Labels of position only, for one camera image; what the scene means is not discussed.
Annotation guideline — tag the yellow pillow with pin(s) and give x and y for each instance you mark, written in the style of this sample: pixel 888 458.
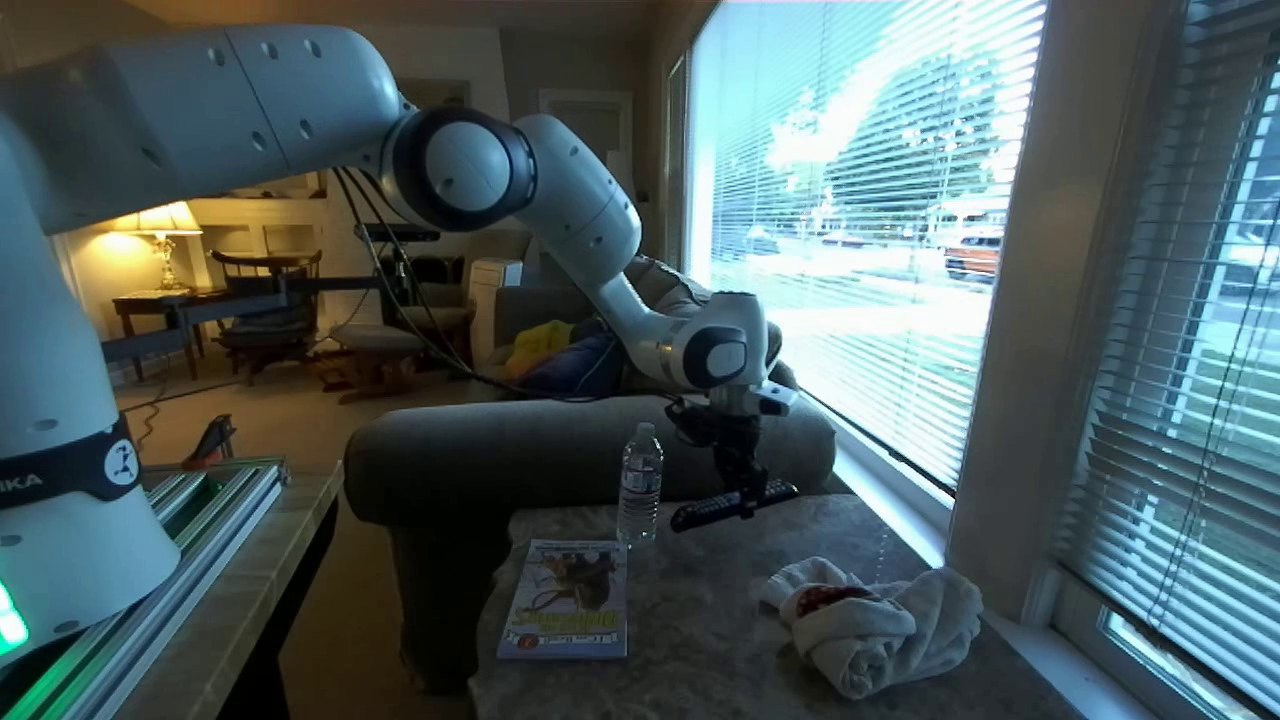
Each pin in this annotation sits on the yellow pillow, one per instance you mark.
pixel 539 350

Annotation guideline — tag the wooden workbench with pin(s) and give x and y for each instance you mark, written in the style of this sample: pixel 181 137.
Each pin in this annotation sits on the wooden workbench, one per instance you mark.
pixel 255 602

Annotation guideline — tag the dark dining chair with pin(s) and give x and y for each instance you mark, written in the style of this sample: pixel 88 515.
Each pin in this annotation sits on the dark dining chair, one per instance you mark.
pixel 266 324

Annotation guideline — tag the white window sill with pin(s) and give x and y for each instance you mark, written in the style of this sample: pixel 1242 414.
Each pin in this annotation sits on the white window sill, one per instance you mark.
pixel 1065 665

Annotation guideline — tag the dark dining table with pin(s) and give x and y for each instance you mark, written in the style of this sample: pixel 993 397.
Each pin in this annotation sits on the dark dining table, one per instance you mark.
pixel 175 310

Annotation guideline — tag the navy blue pillow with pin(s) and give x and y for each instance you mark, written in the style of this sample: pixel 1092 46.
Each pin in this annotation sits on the navy blue pillow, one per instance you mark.
pixel 584 371

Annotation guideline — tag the mammoth picture magazine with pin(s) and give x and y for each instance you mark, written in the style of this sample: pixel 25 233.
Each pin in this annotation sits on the mammoth picture magazine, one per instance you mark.
pixel 560 602

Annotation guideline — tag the black remote control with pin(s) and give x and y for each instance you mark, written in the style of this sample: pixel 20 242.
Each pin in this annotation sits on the black remote control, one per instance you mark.
pixel 735 506

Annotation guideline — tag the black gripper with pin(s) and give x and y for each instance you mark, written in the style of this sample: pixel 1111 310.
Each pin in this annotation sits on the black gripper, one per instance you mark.
pixel 723 427

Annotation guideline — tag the glowing table lamp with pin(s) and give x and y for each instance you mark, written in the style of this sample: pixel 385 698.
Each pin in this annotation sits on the glowing table lamp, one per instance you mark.
pixel 167 225

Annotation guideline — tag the clear plastic water bottle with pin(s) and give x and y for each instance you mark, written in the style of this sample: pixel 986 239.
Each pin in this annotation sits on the clear plastic water bottle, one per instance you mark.
pixel 643 487

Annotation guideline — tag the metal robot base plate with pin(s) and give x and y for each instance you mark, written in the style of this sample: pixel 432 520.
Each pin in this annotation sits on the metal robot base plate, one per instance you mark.
pixel 162 572

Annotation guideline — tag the white cloth with red pattern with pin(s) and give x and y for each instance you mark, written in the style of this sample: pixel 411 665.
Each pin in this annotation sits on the white cloth with red pattern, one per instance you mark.
pixel 882 641

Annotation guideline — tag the wide white window blind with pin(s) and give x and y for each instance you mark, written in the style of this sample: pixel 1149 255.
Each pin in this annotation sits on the wide white window blind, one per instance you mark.
pixel 906 163

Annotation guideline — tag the framed wall picture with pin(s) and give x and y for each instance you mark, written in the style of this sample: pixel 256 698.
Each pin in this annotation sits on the framed wall picture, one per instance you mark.
pixel 594 125

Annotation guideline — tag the narrow white window blind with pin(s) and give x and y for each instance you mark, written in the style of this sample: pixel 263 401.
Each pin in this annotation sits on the narrow white window blind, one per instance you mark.
pixel 1186 401

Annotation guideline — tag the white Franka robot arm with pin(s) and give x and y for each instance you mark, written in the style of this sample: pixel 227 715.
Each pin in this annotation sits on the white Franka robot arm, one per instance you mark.
pixel 202 121

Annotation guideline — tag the beige fabric sofa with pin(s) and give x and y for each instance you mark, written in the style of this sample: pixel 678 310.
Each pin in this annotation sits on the beige fabric sofa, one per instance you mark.
pixel 506 455

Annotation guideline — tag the orange car outside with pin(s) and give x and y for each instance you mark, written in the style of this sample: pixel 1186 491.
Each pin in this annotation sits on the orange car outside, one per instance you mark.
pixel 973 257

